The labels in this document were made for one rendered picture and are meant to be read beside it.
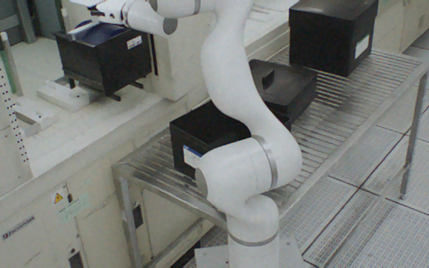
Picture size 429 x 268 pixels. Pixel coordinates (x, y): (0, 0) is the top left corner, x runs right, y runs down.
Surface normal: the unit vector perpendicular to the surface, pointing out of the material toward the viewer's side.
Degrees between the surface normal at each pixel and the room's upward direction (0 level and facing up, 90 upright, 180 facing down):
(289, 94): 0
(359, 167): 0
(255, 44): 90
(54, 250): 90
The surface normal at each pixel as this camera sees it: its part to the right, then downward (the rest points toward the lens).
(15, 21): 0.78, 0.31
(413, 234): -0.05, -0.83
